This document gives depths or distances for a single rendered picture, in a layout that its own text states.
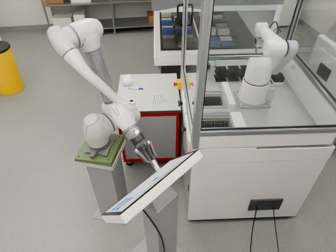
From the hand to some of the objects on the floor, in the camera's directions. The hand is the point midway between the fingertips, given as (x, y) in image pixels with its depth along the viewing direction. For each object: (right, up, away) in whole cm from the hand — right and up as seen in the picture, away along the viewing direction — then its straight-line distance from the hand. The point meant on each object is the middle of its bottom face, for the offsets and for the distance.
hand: (155, 165), depth 155 cm
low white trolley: (-11, -1, +155) cm, 155 cm away
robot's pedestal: (-42, -52, +96) cm, 117 cm away
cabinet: (+69, -29, +122) cm, 143 cm away
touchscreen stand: (0, -88, +55) cm, 104 cm away
